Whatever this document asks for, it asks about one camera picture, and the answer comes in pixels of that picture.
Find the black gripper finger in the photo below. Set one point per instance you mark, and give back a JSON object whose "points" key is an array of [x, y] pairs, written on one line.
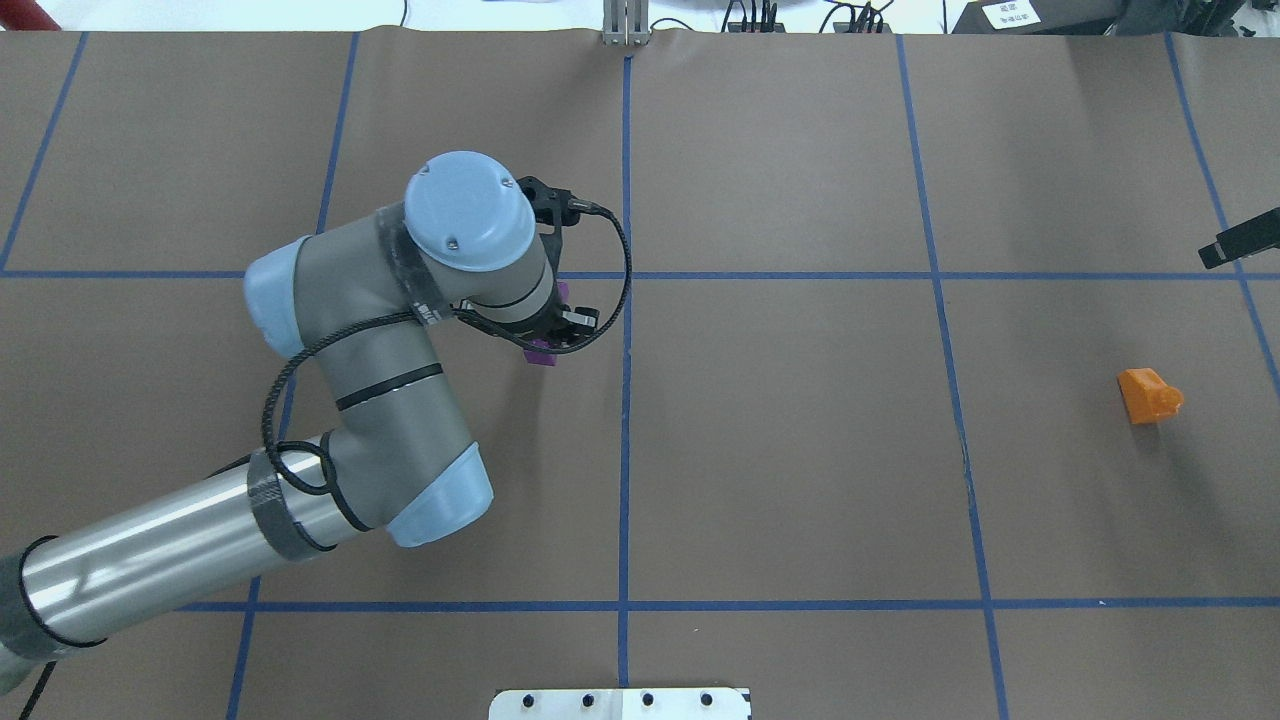
{"points": [[1242, 241]]}

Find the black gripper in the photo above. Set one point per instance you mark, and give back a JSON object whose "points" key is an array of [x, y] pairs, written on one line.
{"points": [[577, 320]]}

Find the purple trapezoid block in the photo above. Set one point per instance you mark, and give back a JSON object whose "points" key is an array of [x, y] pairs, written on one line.
{"points": [[556, 335]]}

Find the orange trapezoid block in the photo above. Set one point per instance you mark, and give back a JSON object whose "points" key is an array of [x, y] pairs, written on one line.
{"points": [[1148, 399]]}

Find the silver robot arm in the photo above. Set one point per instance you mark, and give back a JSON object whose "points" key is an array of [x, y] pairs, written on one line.
{"points": [[360, 430]]}

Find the black power strip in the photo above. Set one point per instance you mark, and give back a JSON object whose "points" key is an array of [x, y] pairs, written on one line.
{"points": [[863, 18], [752, 18]]}

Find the red cylinder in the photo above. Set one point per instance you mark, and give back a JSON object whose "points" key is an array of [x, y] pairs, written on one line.
{"points": [[26, 15]]}

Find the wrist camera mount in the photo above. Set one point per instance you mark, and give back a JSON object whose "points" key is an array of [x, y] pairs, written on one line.
{"points": [[556, 207]]}

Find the aluminium frame post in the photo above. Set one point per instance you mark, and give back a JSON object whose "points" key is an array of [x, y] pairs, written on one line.
{"points": [[626, 23]]}

